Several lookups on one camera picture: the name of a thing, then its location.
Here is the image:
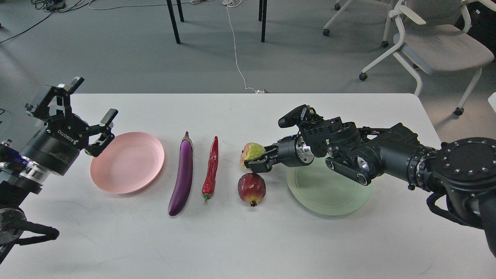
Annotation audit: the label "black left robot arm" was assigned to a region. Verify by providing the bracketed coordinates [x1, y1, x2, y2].
[0, 77, 118, 261]

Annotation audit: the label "black table leg right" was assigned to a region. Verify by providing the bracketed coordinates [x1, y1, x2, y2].
[258, 0, 268, 43]

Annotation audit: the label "red chili pepper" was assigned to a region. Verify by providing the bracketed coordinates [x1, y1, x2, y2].
[202, 136, 219, 203]

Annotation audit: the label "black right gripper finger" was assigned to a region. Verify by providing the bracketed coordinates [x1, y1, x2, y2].
[254, 144, 279, 157]
[243, 154, 278, 173]

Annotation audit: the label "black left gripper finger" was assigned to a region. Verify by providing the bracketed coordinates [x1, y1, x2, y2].
[82, 109, 118, 157]
[26, 77, 84, 121]

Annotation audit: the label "black cables on floor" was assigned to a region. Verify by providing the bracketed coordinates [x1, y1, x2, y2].
[0, 0, 194, 45]

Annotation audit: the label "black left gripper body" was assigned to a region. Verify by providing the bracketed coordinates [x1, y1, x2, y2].
[20, 116, 89, 176]

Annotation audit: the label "pink plate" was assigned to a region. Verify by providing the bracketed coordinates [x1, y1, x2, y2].
[89, 132, 165, 195]

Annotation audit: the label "black table leg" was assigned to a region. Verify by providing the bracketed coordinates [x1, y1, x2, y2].
[258, 0, 268, 43]
[166, 0, 184, 45]

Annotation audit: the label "green pink guava fruit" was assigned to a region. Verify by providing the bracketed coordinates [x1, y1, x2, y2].
[240, 142, 265, 170]

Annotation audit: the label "white cable on floor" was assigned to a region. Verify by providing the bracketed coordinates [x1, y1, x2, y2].
[222, 0, 270, 94]

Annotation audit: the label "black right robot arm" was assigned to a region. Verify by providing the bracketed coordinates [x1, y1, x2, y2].
[242, 105, 496, 254]

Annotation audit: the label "black table leg left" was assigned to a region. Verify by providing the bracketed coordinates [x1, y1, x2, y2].
[166, 0, 184, 45]

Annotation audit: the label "grey white office chair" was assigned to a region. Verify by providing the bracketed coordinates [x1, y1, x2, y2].
[358, 0, 494, 116]

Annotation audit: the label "red pomegranate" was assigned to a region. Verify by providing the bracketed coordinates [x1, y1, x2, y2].
[238, 173, 266, 207]

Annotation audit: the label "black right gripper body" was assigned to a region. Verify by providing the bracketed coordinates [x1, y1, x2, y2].
[277, 136, 315, 167]

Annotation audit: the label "purple eggplant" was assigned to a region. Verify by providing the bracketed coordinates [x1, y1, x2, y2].
[168, 132, 193, 217]

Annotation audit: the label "green plate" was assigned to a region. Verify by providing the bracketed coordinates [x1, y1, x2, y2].
[286, 158, 372, 217]

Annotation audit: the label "white chair base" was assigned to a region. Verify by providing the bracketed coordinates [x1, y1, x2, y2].
[322, 0, 397, 49]

